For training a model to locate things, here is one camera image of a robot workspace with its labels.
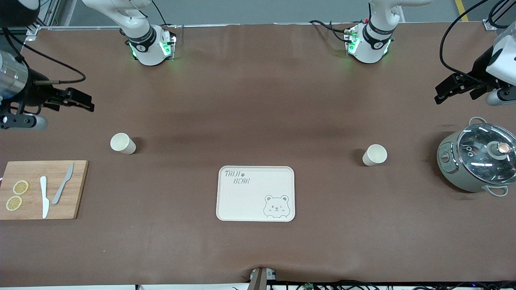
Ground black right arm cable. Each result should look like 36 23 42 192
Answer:
0 26 86 84

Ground white plastic knife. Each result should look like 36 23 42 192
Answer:
40 176 50 219

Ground aluminium frame post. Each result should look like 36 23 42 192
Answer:
24 0 55 41

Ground brown table cover mat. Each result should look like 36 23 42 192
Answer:
0 23 516 287

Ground black base cables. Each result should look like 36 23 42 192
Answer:
310 19 350 43

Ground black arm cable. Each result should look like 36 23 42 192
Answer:
439 0 490 79
0 26 86 84

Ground grey plastic knife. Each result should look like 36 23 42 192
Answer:
52 163 75 205

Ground white paper-like IKEA cup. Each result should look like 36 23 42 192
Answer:
110 133 137 155
362 144 388 167

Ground thick black cable loop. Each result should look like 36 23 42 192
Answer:
487 0 516 29

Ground grey electric pot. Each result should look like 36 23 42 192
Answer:
437 117 516 197

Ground metal table clamp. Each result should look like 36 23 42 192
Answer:
249 267 277 290

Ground white bear print tray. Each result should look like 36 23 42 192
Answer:
216 166 295 222

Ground glass pot lid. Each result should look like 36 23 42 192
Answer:
457 123 516 186

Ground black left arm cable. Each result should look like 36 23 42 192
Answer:
439 0 490 79

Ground wooden cutting board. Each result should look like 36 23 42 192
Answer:
0 160 89 220

